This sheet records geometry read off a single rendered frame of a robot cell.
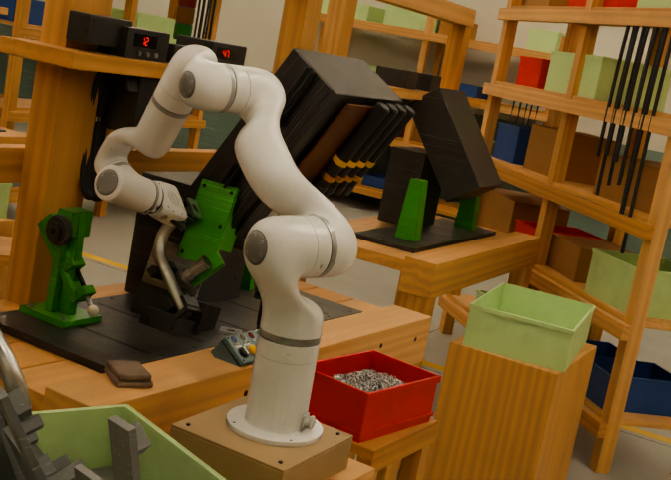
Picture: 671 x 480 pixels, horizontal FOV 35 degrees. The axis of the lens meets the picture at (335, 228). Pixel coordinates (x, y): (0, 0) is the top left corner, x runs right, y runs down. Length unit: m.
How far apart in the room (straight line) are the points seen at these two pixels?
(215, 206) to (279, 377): 0.79
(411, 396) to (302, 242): 0.77
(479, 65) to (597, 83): 6.36
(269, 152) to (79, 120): 0.82
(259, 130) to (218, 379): 0.63
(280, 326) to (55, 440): 0.45
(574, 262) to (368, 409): 3.27
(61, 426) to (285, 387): 0.41
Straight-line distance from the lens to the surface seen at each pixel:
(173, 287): 2.70
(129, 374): 2.26
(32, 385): 2.28
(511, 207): 6.37
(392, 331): 3.14
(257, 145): 2.08
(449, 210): 11.35
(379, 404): 2.48
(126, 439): 1.37
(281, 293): 1.96
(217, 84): 2.13
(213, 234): 2.70
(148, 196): 2.53
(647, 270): 4.92
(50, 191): 2.75
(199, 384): 2.38
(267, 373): 2.03
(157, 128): 2.38
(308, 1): 3.49
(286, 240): 1.92
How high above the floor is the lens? 1.66
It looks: 9 degrees down
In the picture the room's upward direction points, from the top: 11 degrees clockwise
